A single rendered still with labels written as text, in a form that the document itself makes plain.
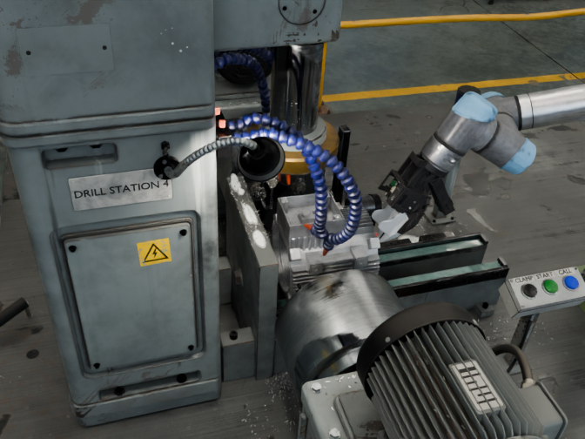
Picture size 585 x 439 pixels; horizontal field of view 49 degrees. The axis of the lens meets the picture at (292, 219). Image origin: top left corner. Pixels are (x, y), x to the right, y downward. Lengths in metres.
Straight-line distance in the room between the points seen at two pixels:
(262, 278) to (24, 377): 0.60
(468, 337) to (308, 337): 0.36
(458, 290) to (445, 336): 0.79
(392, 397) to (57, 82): 0.60
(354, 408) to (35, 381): 0.79
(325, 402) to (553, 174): 1.50
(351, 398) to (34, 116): 0.60
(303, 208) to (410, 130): 1.04
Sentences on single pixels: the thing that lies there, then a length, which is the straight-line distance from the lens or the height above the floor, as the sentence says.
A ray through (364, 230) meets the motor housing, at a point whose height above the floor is 1.10.
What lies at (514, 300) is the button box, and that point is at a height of 1.05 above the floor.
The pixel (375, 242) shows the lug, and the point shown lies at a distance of 1.40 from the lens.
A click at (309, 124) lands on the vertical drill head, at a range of 1.20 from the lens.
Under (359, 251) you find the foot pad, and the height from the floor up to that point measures 1.08.
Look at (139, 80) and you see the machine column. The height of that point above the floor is 1.56.
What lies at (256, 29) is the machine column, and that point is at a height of 1.59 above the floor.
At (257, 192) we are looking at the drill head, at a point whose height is 1.07.
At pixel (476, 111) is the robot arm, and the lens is 1.29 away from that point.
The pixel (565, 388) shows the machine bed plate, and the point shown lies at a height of 0.80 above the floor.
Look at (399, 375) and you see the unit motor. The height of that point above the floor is 1.33.
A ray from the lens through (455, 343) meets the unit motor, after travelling 0.86.
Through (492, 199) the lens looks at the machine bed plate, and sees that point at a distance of 2.12.
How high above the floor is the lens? 1.98
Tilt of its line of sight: 39 degrees down
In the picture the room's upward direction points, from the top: 4 degrees clockwise
